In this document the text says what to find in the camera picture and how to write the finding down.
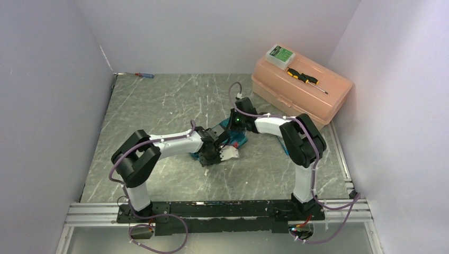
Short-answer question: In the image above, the teal cloth napkin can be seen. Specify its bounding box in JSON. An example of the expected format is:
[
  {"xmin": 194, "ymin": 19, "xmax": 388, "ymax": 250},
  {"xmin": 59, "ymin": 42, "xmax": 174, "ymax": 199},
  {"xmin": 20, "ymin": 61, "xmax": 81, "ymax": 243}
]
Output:
[{"xmin": 190, "ymin": 118, "xmax": 248, "ymax": 160}]

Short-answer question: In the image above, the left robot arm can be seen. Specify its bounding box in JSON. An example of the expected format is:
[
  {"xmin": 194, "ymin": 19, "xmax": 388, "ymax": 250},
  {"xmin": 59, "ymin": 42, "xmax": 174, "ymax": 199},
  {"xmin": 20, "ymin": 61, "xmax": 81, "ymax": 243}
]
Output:
[{"xmin": 111, "ymin": 125, "xmax": 230, "ymax": 222}]

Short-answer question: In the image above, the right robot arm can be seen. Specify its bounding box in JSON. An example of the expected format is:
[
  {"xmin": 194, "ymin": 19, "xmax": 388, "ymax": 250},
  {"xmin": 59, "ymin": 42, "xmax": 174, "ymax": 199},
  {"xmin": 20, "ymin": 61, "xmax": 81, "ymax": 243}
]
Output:
[{"xmin": 228, "ymin": 97, "xmax": 327, "ymax": 220}]

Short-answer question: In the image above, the blue plastic utensil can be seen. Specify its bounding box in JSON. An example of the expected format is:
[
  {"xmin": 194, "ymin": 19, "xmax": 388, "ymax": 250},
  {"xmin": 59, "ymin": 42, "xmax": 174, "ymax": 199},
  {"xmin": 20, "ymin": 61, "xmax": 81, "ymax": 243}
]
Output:
[{"xmin": 276, "ymin": 137, "xmax": 289, "ymax": 156}]

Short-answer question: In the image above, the pink plastic toolbox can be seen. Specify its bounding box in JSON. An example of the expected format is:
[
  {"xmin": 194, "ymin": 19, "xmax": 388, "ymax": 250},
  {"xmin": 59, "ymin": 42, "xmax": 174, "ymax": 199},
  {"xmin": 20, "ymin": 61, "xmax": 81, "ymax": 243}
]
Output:
[{"xmin": 252, "ymin": 44, "xmax": 353, "ymax": 130}]

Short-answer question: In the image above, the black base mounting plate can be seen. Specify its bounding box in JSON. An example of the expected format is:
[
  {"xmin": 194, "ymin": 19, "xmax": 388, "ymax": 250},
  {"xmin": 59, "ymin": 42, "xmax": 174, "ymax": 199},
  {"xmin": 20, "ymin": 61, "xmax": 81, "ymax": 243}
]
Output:
[{"xmin": 116, "ymin": 199, "xmax": 325, "ymax": 236}]

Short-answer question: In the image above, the green white small box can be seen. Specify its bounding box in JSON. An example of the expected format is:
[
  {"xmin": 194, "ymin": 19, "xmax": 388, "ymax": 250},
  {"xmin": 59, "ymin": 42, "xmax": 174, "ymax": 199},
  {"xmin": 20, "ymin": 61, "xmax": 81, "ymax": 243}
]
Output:
[{"xmin": 265, "ymin": 44, "xmax": 296, "ymax": 70}]

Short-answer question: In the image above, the yellow black screwdriver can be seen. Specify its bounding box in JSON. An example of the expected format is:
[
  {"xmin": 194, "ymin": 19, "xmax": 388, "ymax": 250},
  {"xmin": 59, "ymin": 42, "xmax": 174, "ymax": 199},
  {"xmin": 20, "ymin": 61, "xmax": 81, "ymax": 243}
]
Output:
[{"xmin": 286, "ymin": 67, "xmax": 329, "ymax": 95}]

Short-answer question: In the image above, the blue red screwdriver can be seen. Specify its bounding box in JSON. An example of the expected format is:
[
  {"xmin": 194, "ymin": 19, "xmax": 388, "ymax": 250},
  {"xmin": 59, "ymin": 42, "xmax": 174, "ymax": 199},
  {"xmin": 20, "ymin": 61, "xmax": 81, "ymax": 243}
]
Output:
[{"xmin": 126, "ymin": 72, "xmax": 155, "ymax": 79}]

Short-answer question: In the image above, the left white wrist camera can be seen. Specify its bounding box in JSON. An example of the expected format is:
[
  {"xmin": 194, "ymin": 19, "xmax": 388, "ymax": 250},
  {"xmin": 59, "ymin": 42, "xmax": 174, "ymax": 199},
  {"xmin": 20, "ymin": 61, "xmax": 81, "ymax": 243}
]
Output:
[{"xmin": 220, "ymin": 146, "xmax": 239, "ymax": 161}]

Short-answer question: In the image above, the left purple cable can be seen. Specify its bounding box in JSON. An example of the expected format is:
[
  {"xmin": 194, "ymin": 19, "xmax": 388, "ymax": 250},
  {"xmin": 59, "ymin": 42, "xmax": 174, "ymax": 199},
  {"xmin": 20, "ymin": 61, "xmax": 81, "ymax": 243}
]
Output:
[{"xmin": 107, "ymin": 120, "xmax": 190, "ymax": 252}]

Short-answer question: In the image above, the aluminium frame rail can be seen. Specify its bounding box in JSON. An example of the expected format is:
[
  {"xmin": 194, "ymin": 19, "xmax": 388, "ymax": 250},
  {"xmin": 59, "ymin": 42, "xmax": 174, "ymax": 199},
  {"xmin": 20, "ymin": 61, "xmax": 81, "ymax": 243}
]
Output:
[{"xmin": 64, "ymin": 200, "xmax": 374, "ymax": 227}]

